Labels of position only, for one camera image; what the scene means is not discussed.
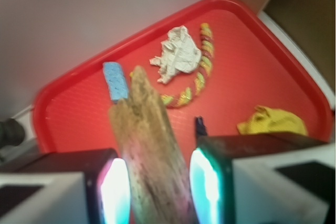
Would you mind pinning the gripper left finger with light pad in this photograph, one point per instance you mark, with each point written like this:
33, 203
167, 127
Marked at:
73, 187

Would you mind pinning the gripper right finger with light pad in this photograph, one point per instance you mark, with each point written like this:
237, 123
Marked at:
264, 178

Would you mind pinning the brown wood chip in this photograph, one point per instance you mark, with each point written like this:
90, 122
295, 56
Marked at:
158, 173

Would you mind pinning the yellow microfiber cloth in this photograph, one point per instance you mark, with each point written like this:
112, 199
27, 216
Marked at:
268, 120

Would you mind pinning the grey faucet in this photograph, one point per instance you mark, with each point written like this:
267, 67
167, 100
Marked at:
12, 133

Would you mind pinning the blue sponge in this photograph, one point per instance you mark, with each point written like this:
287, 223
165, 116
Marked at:
116, 81

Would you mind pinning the red plastic tray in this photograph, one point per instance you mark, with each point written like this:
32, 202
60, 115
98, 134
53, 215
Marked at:
251, 67

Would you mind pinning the crumpled white paper towel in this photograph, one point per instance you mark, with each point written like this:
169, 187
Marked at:
179, 54

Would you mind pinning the brown cardboard box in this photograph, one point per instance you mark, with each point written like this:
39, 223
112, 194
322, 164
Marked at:
310, 24

